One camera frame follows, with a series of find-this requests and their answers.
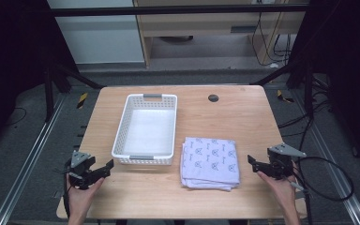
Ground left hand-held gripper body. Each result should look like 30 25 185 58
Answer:
66 150 97 190

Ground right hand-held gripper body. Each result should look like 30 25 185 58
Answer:
266 142 308 181

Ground lilac patterned cloth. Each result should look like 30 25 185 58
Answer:
180 136 241 192

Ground white plastic basket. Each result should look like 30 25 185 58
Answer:
111 93 178 166

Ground person's left hand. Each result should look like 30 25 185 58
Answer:
67 177 106 214

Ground person's right hand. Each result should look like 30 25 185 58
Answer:
256 172 298 214

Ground yellow black striped tape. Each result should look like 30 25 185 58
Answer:
76 92 89 110
276 89 295 104

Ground black metal stand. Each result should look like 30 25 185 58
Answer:
42 60 106 124
249 57 315 119

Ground black curtain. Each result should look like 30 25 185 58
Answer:
0 0 80 158
285 0 360 173

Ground white cabinet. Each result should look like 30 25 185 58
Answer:
46 0 146 65

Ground light wooden desk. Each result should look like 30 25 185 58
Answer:
133 0 310 68

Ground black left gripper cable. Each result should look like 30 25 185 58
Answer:
62 158 73 219

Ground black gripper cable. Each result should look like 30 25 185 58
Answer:
290 156 355 225
62 158 73 219

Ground grey cable plug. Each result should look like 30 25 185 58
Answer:
290 181 306 193

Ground black floor cables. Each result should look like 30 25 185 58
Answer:
277 74 337 151

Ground aluminium floor rail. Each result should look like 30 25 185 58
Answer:
293 90 360 225
0 93 68 225

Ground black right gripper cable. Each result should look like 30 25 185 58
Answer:
290 156 355 225

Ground thin black floor cable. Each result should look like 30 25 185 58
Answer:
5 107 28 128

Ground black cables under desk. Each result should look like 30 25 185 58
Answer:
250 11 293 68

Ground black horizontal frame bar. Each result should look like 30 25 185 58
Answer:
48 4 309 18

